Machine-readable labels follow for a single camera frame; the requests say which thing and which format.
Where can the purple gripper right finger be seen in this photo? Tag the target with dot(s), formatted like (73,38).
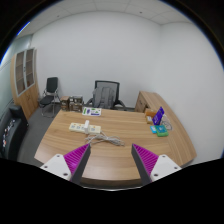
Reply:
(152,167)

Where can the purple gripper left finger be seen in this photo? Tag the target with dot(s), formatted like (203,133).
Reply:
(69,166)

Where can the white charger plug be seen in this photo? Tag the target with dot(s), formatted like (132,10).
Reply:
(86,125)

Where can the green small box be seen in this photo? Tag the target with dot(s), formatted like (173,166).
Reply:
(162,134)

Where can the blue small box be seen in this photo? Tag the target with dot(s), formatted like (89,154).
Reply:
(153,129)

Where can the beige power strip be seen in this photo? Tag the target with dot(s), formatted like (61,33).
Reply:
(91,129)

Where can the purple box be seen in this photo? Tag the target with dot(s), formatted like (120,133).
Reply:
(157,118)

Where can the orange small box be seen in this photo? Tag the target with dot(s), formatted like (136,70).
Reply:
(149,114)

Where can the white printed card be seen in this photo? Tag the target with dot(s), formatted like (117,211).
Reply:
(89,111)

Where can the brown cardboard boxes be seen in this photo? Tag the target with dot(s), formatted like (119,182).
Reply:
(72,103)

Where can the wooden side cabinet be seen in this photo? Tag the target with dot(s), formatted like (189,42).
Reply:
(148,100)

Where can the black leather sofa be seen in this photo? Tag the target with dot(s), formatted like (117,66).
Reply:
(13,127)

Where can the black visitor chair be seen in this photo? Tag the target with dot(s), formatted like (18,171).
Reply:
(49,95)

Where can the grey backpack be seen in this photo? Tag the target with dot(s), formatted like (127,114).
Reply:
(103,97)

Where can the black office chair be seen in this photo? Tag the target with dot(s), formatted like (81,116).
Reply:
(115,86)

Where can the wooden glass-door cabinet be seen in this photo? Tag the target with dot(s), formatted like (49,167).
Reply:
(23,80)

